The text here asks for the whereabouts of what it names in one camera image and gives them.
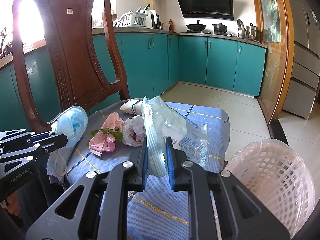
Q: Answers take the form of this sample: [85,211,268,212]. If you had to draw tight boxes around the white plastic bag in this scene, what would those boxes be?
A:
[122,115,146,147]

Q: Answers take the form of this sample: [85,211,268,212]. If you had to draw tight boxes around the glass sliding door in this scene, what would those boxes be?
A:
[254,0,295,124]

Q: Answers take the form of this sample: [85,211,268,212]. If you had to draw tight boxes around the teal lower cabinets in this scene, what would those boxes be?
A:
[1,33,267,131]

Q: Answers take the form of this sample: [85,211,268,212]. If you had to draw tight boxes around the paper cup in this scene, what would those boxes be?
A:
[120,99,143,115]

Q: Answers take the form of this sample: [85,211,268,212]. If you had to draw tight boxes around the dark wooden chair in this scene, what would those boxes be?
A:
[12,0,130,133]

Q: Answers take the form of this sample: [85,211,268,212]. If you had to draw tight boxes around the black cooking pot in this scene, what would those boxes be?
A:
[213,22,227,33]

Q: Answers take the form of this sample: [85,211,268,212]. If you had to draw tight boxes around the person's left hand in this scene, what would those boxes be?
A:
[7,191,21,216]

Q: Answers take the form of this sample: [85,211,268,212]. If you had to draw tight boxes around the white dish rack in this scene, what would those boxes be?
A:
[113,11,148,28]

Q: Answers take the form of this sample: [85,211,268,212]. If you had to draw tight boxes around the pink plastic wrapper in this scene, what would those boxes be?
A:
[89,112,124,157]

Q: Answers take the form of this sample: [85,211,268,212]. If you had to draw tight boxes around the white plastic trash basket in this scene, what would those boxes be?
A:
[226,139,316,237]

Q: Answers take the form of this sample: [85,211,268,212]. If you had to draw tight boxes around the black range hood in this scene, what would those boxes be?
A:
[178,0,234,20]

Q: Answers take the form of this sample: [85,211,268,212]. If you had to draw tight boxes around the steel stock pot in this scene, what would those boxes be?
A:
[245,23,262,42]

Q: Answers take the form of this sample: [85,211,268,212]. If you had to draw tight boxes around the blue tablecloth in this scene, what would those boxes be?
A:
[46,100,231,240]

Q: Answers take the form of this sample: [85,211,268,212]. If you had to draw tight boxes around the blue face mask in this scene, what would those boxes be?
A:
[51,105,89,178]

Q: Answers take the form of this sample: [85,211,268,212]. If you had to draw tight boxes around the clear plastic bag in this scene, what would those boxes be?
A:
[141,96,209,178]

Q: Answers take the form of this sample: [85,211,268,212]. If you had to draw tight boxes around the green leafy sprig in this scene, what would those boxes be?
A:
[90,127,123,141]

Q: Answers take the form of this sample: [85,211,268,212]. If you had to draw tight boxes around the silver refrigerator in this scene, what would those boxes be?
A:
[283,0,319,119]

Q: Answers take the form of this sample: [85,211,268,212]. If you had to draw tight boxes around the black wok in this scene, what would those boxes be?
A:
[187,20,206,33]

